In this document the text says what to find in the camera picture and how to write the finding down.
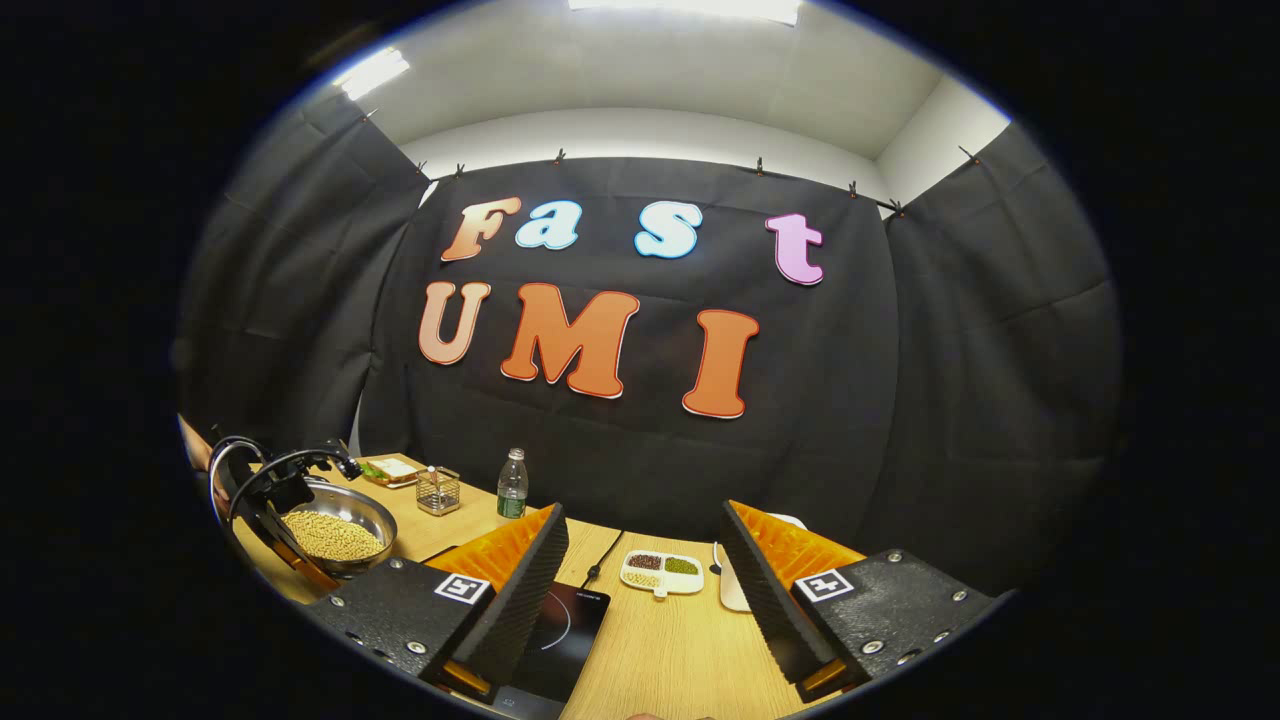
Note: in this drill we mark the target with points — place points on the white rectangular box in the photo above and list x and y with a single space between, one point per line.
735 585

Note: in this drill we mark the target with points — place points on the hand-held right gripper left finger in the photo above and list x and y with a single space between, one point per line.
530 600

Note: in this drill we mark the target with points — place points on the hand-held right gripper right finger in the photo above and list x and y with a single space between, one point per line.
765 610

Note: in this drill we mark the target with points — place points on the black induction cooktop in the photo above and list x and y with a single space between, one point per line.
565 625

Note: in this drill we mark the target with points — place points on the white divided bean dish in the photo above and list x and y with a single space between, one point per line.
662 572

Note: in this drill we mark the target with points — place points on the sandwich on white plate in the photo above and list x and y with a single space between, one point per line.
392 469

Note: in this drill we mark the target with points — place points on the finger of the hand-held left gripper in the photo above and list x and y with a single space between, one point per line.
275 490

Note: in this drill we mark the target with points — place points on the large ceiling light panel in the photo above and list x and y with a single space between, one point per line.
690 8

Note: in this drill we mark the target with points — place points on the clear plastic water bottle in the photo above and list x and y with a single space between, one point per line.
512 490

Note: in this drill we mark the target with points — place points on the small ceiling light panel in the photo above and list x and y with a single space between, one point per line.
372 73

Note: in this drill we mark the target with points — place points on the steel pot with soybeans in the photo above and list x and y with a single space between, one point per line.
335 535

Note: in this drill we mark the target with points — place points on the black backdrop cloth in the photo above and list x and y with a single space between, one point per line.
900 400

